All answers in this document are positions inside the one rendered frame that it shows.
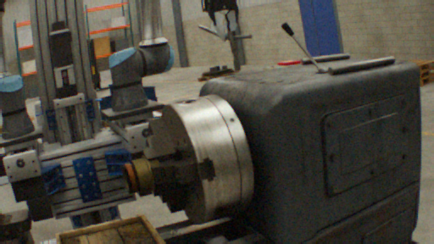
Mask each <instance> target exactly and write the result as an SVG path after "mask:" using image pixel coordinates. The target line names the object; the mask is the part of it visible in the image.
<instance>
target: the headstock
mask: <svg viewBox="0 0 434 244"><path fill-rule="evenodd" d="M316 72H318V70H317V69H316V68H315V66H314V65H313V64H304V65H301V64H300V65H294V66H286V67H281V68H277V69H264V70H263V71H257V72H256V71H250V72H246V73H241V74H235V75H228V76H222V77H217V78H213V79H211V80H207V82H206V83H205V84H204V85H203V87H202V88H201V91H200V92H199V96H200V97H202V96H207V95H213V94H214V95H218V96H220V97H222V98H223V100H224V101H227V103H228V104H229V105H230V106H231V108H232V109H233V111H234V112H235V114H236V116H237V118H238V120H240V122H241V124H242V128H243V130H244V133H245V135H246V137H247V139H248V144H249V148H250V151H251V155H252V160H253V172H254V189H253V198H252V201H251V203H250V205H249V206H248V208H247V209H246V210H245V211H243V212H240V213H234V214H235V215H236V216H237V217H238V218H239V219H241V220H242V221H244V222H246V223H248V224H249V225H250V226H252V227H253V228H255V229H256V230H257V231H259V232H260V233H261V234H262V233H263V234H264V235H265V236H266V237H267V238H270V239H271V240H272V241H274V242H275V243H277V244H300V243H302V242H305V241H308V240H310V239H312V238H313V237H314V236H315V235H316V233H317V232H318V231H319V230H323V229H324V228H327V227H328V226H331V225H333V224H335V223H336V222H338V221H341V220H342V219H345V218H347V217H350V216H352V215H353V214H355V213H357V212H358V211H361V210H363V209H365V208H368V207H370V206H371V205H373V204H374V203H376V202H379V201H380V200H382V199H384V198H386V197H389V196H391V195H392V194H394V193H395V192H397V191H399V190H401V189H403V188H404V187H405V186H408V185H410V184H412V183H414V182H415V181H417V180H420V175H421V159H422V157H421V143H422V130H421V101H420V70H419V66H418V65H417V64H416V63H415V62H410V61H400V60H396V61H395V62H394V63H393V64H388V65H386V64H385V65H382V66H376V67H373V68H367V69H362V70H355V71H351V72H345V73H341V74H338V75H329V74H328V72H326V73H323V74H316ZM278 80H282V81H279V82H276V83H275V84H274V83H271V82H274V81H278ZM292 80H298V81H297V82H291V81H292ZM261 82H264V83H263V84H260V83H261ZM268 166H269V167H268ZM267 205H268V206H267ZM246 216H247V217H246ZM249 219H250V220H249ZM279 220H280V221H279ZM274 232H275V233H274Z"/></svg>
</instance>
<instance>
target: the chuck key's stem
mask: <svg viewBox="0 0 434 244"><path fill-rule="evenodd" d="M228 34H229V41H230V44H231V52H232V53H233V57H234V61H233V63H234V70H241V67H240V60H239V58H238V52H239V47H238V40H234V39H233V36H236V35H237V33H236V31H235V30H233V31H228Z"/></svg>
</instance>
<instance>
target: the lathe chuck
mask: <svg viewBox="0 0 434 244"><path fill-rule="evenodd" d="M185 101H195V102H194V103H188V104H185V103H183V102H185ZM185 101H181V102H177V103H168V104H165V105H164V107H163V108H162V115H163V117H164V121H165V123H166V125H167V128H168V132H169V133H170V138H171V140H172V142H173V145H175V148H176V149H178V150H179V152H180V154H181V157H175V159H171V160H168V161H164V164H168V163H172V162H175V161H178V160H182V159H183V160H186V161H191V162H196V163H201V162H203V158H208V160H211V164H212V167H213V171H214V177H212V178H213V179H212V180H207V179H204V180H194V181H191V182H187V183H185V184H183V185H184V200H185V215H186V217H187V218H188V219H189V220H191V221H192V222H193V223H194V224H197V225H204V224H207V223H209V222H212V221H215V220H217V219H222V218H224V217H227V216H230V215H233V214H234V213H235V212H236V211H237V210H238V208H239V204H240V200H241V177H240V171H239V166H238V161H237V156H236V150H235V148H234V144H233V141H232V139H231V134H230V132H229V129H228V127H227V125H226V123H225V122H224V120H223V119H222V117H221V115H220V112H219V111H218V109H217V108H216V107H215V106H214V105H213V104H212V103H211V102H210V101H209V100H207V98H206V97H194V98H193V99H189V100H185ZM223 206H227V207H228V209H227V210H226V211H225V212H224V213H215V212H216V211H217V210H218V209H219V208H221V207H223Z"/></svg>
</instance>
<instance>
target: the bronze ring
mask: <svg viewBox="0 0 434 244"><path fill-rule="evenodd" d="M158 165H159V162H158V160H156V159H155V160H152V161H148V160H147V158H146V156H142V157H141V158H139V159H136V160H132V161H131V164H124V165H122V166H121V171H122V175H123V179H124V182H125V187H126V188H127V190H128V192H129V193H130V194H131V193H132V194H135V193H137V192H138V191H139V192H140V193H143V192H147V191H150V192H155V186H156V185H159V184H162V183H159V184H156V183H155V181H154V177H153V171H152V167H154V166H158Z"/></svg>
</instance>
